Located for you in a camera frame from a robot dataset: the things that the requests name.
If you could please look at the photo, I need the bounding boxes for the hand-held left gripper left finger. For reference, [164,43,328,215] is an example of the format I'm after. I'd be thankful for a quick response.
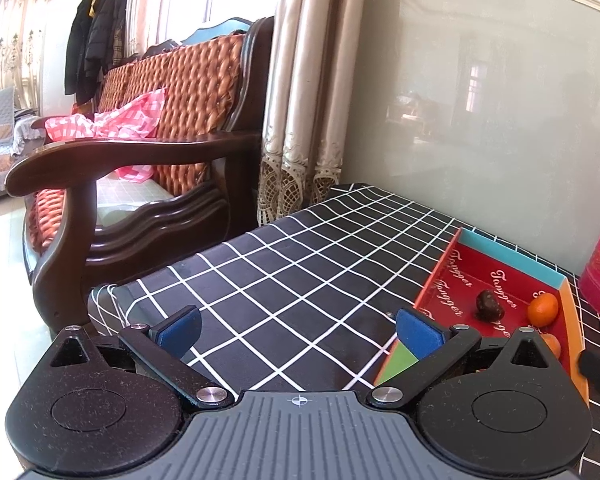
[47,305,236,408]

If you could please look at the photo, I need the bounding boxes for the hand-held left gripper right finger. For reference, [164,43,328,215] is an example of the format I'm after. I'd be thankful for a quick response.
[367,307,568,406]

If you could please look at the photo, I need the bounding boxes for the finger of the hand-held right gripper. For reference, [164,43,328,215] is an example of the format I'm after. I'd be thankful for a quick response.
[577,349,600,441]

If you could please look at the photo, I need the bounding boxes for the small orange mandarin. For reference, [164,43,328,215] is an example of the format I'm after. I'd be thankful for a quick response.
[540,332,562,360]
[526,292,560,327]

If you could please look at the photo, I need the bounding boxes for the colourful cardboard box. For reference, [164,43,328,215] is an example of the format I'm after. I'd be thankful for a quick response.
[374,226,590,406]

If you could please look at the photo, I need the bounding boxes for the dark brown wrinkled fruit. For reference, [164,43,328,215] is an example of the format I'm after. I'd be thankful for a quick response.
[475,289,506,321]

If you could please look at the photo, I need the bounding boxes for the black grid tablecloth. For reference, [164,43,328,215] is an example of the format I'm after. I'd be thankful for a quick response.
[87,182,600,480]

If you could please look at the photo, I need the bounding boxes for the pale sofa seat pad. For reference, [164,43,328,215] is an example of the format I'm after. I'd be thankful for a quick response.
[96,175,181,232]

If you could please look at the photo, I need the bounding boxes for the dark wooden sofa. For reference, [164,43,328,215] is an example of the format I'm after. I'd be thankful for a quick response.
[5,16,276,333]

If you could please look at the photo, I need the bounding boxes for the pink checked cloth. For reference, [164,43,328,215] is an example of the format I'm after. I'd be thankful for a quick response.
[45,87,167,183]

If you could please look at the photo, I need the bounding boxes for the orange woven sofa cushion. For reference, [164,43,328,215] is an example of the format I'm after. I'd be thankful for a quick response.
[27,34,246,256]

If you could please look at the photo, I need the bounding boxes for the grey covered sofa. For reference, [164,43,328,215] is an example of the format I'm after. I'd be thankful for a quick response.
[0,85,48,203]

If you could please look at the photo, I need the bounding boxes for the beige lace-trimmed curtain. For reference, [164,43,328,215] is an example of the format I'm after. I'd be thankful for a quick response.
[257,0,367,226]

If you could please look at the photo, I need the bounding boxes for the black coat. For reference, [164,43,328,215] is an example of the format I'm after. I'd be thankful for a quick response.
[63,0,98,97]
[84,0,129,104]

